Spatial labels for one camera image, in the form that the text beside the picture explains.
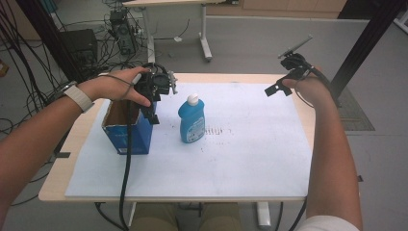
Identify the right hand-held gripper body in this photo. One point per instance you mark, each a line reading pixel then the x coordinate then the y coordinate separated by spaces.
pixel 295 61

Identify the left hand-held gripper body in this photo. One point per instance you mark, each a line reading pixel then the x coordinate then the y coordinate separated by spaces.
pixel 157 84

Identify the blue cardboard box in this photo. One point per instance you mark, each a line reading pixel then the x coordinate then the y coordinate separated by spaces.
pixel 134 134

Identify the blue bottle with white cap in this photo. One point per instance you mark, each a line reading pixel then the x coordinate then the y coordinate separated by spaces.
pixel 191 120

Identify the person's right hand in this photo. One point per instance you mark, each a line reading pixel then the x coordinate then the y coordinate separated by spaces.
pixel 312 89

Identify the person's left hand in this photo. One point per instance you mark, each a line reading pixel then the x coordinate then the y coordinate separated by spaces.
pixel 110 86

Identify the white floor plug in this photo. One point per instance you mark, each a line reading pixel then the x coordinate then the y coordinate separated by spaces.
pixel 178 38

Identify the wooden cabinet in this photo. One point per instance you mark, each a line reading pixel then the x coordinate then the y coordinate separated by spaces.
pixel 275 8

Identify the black computer tower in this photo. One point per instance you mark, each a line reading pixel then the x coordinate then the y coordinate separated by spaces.
pixel 123 32

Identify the white-legged desk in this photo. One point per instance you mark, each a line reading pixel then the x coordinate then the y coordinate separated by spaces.
pixel 205 32

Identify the wristwatch with beige band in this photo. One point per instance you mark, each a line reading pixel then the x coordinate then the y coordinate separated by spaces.
pixel 78 96

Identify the white table sheet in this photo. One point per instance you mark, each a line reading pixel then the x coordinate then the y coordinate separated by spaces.
pixel 224 160

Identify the black equipment box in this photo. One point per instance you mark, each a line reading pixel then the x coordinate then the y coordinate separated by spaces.
pixel 80 46

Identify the person's left leg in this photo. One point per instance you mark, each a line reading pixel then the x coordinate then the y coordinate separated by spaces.
pixel 154 218

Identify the person's leg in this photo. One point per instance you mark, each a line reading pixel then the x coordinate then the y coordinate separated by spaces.
pixel 221 218
pixel 154 218

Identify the white table leg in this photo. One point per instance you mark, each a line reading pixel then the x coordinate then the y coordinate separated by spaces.
pixel 263 215

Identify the person's right leg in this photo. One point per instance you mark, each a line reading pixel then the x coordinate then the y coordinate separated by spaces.
pixel 221 218

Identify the white shirt sleeve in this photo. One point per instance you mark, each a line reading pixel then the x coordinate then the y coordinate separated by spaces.
pixel 327 224

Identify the black metal post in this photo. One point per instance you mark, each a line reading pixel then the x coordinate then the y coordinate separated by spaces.
pixel 48 35
pixel 365 45

